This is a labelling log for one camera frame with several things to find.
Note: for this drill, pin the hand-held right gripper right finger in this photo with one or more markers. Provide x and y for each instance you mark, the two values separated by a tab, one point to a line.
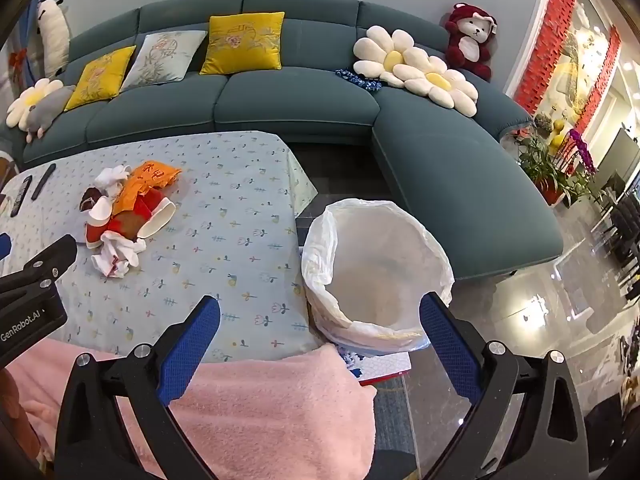
448	341

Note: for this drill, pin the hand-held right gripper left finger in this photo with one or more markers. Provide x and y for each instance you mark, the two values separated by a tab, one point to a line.
192	346

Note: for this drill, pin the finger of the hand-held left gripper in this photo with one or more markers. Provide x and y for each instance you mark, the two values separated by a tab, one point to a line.
47	260
4	246

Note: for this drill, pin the dark red velvet scrunchie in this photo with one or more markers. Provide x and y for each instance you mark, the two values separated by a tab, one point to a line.
90	199

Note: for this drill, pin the bin with white plastic bag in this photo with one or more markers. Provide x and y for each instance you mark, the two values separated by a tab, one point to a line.
380	260

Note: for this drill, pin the red and white paper cup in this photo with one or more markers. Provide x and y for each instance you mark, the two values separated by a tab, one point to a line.
157	216
102	227

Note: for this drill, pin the person's left forearm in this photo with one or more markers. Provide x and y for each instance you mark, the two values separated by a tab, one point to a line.
17	420

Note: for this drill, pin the white crumpled tissue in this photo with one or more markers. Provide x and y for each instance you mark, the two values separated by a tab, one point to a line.
111	177
120	257

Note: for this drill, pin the round wooden tray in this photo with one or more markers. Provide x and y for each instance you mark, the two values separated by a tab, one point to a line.
5	170

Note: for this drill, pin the pink fleece blanket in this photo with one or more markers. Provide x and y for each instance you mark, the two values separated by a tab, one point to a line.
260	420

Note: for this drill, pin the orange crumpled wrapper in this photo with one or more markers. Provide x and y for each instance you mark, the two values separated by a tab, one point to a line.
142	182

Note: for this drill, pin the grey plush toy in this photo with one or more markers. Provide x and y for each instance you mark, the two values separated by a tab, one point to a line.
47	110

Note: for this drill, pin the light blue floral tablecloth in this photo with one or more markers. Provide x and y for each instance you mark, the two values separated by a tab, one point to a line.
225	200

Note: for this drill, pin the teal fabric sofa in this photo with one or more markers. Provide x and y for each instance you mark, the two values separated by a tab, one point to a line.
440	170

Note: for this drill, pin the red curtain bow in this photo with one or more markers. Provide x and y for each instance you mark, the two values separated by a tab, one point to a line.
17	57

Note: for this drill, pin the small yellow embroidered pillow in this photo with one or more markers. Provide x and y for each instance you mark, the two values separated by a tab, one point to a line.
100	77

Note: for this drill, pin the potted green plant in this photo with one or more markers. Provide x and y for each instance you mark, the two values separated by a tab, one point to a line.
542	170

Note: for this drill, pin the dark dining chairs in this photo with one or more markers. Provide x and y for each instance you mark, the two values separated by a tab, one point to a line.
622	245

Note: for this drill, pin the blue curtain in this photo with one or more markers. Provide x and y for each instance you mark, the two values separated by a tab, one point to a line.
33	40

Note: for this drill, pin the white long plush toy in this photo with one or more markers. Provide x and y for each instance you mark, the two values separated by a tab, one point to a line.
52	35

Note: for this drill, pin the pale blue embroidered pillow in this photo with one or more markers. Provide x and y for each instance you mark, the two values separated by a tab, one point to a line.
160	60

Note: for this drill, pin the yellow gourd ornament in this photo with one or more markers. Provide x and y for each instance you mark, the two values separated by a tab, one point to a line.
556	137

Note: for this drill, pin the purple orchid plant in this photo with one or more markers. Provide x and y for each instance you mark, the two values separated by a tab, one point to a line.
582	152

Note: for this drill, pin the blue patterned scrunchie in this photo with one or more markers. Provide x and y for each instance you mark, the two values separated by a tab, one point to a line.
357	80

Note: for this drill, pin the large yellow embroidered pillow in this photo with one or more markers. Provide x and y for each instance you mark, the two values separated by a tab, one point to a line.
242	42

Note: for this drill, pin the dark red bear plush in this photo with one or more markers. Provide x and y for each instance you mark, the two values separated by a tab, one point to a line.
470	40

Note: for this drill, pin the red wall decoration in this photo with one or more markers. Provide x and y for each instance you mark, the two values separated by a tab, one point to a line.
545	50

